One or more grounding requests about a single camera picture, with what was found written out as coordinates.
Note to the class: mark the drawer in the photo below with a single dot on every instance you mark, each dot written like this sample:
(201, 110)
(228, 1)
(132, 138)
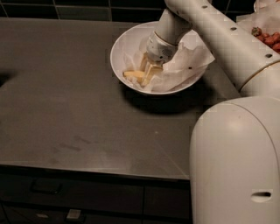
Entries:
(127, 199)
(27, 215)
(167, 202)

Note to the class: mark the left upper drawer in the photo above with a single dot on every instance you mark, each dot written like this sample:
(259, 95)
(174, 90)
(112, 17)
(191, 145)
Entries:
(127, 199)

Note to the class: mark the lower left drawer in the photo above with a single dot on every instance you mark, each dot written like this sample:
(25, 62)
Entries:
(27, 215)

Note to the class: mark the yellow banana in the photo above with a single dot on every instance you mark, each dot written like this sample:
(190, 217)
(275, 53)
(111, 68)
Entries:
(136, 74)

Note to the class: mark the right upper drawer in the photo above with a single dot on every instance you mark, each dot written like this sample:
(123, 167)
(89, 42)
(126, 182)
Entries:
(167, 202)

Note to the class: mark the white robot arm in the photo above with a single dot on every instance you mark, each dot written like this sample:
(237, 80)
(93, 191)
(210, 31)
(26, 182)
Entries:
(235, 145)

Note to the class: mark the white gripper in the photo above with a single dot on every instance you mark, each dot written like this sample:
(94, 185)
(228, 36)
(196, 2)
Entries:
(157, 49)

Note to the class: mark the lower drawer handle with label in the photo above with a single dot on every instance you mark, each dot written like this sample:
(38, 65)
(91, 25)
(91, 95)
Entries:
(75, 216)

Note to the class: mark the white bowl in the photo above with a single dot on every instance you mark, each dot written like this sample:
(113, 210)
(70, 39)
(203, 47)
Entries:
(126, 41)

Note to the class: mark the black left drawer handle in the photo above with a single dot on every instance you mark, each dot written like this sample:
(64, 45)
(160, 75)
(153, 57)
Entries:
(45, 186)

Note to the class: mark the white paper liner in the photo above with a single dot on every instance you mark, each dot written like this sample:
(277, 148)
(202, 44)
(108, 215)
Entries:
(187, 66)

